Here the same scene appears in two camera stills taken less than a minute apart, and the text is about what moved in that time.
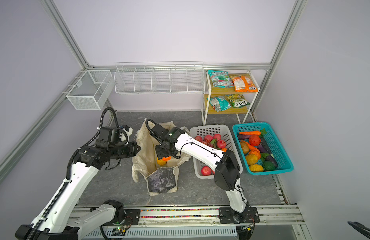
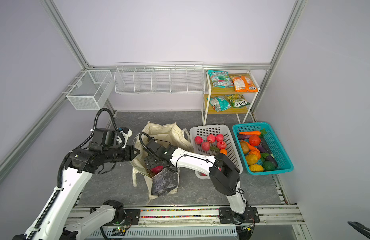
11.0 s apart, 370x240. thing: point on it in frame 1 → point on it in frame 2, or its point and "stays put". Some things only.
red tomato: [254, 140] stays put
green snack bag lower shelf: [237, 100] stays put
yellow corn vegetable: [256, 168] stays put
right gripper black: [160, 153] → [150, 162]
